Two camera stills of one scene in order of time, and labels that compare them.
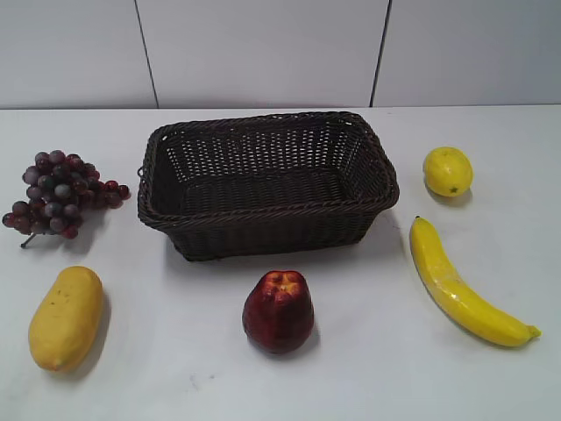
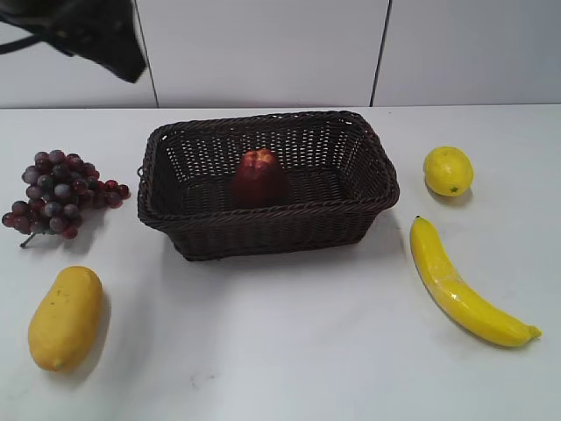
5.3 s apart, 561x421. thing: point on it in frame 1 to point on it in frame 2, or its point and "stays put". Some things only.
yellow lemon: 448,171 stays put
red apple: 279,311 to 260,181
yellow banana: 456,297 stays put
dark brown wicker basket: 227,187 stays put
